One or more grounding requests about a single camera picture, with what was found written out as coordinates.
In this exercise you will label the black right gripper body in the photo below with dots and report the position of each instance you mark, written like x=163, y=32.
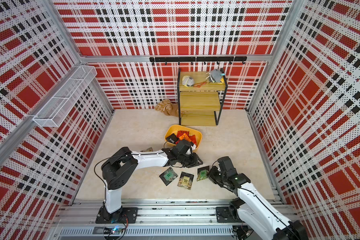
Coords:
x=217, y=176

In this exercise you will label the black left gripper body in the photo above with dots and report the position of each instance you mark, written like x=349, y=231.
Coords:
x=187, y=160

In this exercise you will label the dark tea bag barcode side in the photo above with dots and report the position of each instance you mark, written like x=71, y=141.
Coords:
x=173, y=139

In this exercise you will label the orange foil tea bag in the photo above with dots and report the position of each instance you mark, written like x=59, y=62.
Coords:
x=185, y=137

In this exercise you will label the red foil tea bag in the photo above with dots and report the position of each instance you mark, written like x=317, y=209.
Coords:
x=193, y=139

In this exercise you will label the green yellow tea bag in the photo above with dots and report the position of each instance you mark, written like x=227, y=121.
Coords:
x=202, y=173

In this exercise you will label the dark oolong tea bag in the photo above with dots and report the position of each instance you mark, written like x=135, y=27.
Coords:
x=148, y=150

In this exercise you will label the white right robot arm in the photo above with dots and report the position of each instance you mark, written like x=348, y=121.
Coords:
x=251, y=207

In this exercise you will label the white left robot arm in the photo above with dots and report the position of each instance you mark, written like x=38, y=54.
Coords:
x=117, y=169

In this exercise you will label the green label tea bag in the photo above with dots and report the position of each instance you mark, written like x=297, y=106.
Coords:
x=168, y=176

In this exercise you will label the yellow label tea bag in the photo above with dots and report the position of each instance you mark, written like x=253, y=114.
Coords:
x=186, y=181

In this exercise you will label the yellow plastic storage box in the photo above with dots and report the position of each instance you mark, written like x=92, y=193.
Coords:
x=175, y=128

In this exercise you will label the orange scissors on shelf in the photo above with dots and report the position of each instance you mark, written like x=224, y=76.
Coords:
x=199, y=85

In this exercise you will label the white toy on shelf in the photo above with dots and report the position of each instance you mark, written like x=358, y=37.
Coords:
x=188, y=81

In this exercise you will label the green circuit board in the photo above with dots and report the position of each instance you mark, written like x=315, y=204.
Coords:
x=113, y=231

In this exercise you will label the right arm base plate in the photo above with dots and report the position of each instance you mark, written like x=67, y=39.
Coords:
x=227, y=215

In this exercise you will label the wooden black-frame shelf rack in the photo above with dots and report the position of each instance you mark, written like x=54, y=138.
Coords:
x=200, y=106

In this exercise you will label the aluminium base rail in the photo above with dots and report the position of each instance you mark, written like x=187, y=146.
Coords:
x=156, y=219

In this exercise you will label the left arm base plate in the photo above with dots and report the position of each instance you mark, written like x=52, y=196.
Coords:
x=123, y=216

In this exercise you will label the black wall hook rail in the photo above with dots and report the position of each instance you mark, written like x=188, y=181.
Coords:
x=197, y=59

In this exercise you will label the white wire mesh basket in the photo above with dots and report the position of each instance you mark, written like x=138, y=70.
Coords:
x=55, y=111

